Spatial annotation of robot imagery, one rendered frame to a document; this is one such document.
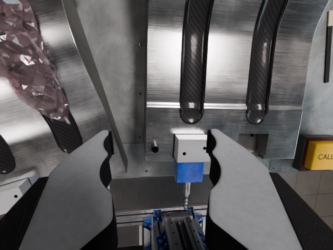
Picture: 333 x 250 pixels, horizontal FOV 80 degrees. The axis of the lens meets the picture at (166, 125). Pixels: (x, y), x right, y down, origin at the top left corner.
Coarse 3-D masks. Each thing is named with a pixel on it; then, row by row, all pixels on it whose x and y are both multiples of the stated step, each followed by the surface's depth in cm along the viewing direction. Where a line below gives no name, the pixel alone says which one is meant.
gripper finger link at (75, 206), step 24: (96, 144) 10; (72, 168) 9; (96, 168) 9; (48, 192) 8; (72, 192) 8; (96, 192) 8; (48, 216) 7; (72, 216) 7; (96, 216) 7; (24, 240) 6; (48, 240) 6; (72, 240) 6; (96, 240) 6
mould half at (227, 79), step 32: (160, 0) 26; (224, 0) 27; (256, 0) 28; (320, 0) 29; (160, 32) 28; (224, 32) 29; (288, 32) 31; (160, 64) 29; (224, 64) 30; (288, 64) 32; (160, 96) 30; (224, 96) 31; (288, 96) 33; (160, 128) 30; (192, 128) 31; (224, 128) 32; (256, 128) 33; (288, 128) 34; (160, 160) 32
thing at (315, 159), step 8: (312, 144) 42; (320, 144) 42; (328, 144) 42; (312, 152) 42; (320, 152) 42; (328, 152) 42; (312, 160) 42; (320, 160) 43; (328, 160) 43; (312, 168) 43; (320, 168) 43; (328, 168) 43
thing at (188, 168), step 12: (180, 144) 29; (192, 144) 29; (204, 144) 29; (180, 156) 29; (192, 156) 29; (204, 156) 30; (180, 168) 31; (192, 168) 31; (180, 180) 31; (192, 180) 32
